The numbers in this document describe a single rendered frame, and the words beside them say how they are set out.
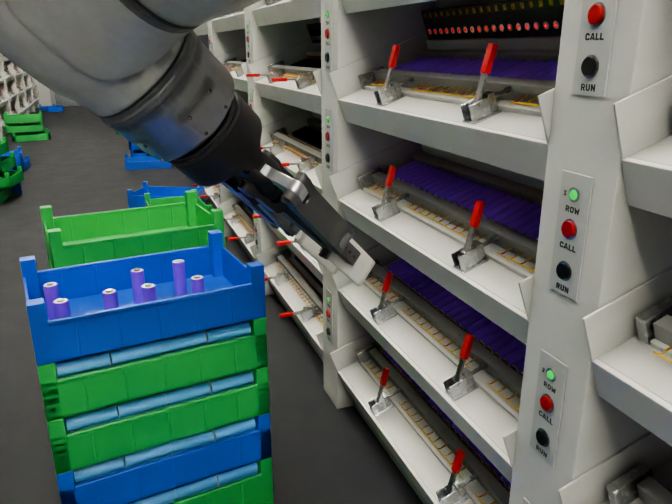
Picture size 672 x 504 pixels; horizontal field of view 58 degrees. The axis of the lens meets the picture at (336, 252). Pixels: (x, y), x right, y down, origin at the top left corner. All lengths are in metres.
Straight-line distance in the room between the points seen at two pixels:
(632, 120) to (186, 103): 0.36
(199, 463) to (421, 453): 0.38
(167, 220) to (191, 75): 0.92
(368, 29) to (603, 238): 0.72
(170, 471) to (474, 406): 0.44
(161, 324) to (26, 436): 0.69
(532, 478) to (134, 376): 0.51
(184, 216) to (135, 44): 0.97
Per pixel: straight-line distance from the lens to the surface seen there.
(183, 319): 0.84
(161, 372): 0.87
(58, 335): 0.82
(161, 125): 0.44
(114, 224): 1.32
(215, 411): 0.92
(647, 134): 0.59
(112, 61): 0.40
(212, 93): 0.45
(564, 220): 0.63
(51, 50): 0.41
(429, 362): 0.98
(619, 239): 0.60
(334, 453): 1.27
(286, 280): 1.81
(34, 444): 1.43
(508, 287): 0.76
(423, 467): 1.08
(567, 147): 0.63
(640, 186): 0.58
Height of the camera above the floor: 0.76
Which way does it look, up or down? 19 degrees down
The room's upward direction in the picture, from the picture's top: straight up
